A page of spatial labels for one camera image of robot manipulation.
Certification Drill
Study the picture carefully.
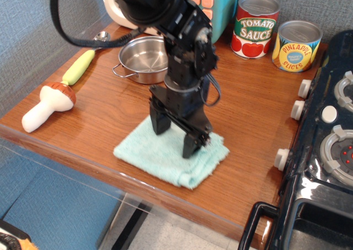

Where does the black toy stove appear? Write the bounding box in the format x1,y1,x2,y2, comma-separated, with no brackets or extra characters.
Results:
238,30,352,249

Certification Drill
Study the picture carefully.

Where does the tomato sauce can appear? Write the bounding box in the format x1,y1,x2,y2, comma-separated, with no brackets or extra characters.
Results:
231,0,280,58

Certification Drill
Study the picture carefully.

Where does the green handled metal spoon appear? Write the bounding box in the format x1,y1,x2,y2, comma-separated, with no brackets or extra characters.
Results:
61,47,100,86

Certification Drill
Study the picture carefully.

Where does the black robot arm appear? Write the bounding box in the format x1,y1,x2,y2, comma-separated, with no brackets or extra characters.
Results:
116,0,220,158

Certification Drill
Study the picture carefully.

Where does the light blue cloth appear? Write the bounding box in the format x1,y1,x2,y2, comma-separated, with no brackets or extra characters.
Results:
113,116,229,190

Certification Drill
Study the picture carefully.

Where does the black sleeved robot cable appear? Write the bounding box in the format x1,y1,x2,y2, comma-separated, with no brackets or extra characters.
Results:
49,0,147,49

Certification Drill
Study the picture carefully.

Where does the pineapple slices can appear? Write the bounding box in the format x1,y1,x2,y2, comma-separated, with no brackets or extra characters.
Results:
272,20,323,73

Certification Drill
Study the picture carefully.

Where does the teal toy microwave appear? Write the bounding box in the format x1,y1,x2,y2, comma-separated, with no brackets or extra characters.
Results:
103,0,237,43

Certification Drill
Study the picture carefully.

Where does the small steel pot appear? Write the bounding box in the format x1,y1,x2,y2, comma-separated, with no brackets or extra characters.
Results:
112,36,168,84

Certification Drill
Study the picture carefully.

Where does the plush toy mushroom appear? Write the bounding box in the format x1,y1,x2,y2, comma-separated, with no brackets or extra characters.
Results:
22,82,76,133

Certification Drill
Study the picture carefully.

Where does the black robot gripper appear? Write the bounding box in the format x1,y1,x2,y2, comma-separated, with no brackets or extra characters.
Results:
149,78,212,158

